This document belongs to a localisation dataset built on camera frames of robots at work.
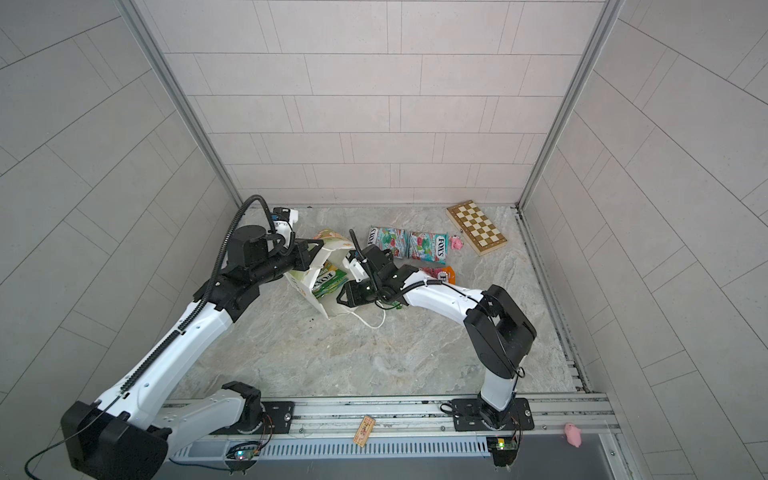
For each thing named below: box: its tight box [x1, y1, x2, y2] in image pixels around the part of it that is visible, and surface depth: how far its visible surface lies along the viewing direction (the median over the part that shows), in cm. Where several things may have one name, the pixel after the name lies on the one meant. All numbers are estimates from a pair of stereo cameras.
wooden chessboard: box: [446, 200, 508, 256], surface depth 110 cm
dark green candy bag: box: [312, 260, 349, 299], surface depth 90 cm
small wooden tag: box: [353, 415, 376, 447], surface depth 70 cm
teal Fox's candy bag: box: [410, 232, 449, 265], surface depth 104 cm
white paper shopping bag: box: [285, 230, 354, 320], surface depth 76 cm
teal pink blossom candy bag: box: [367, 226, 411, 259], surface depth 107 cm
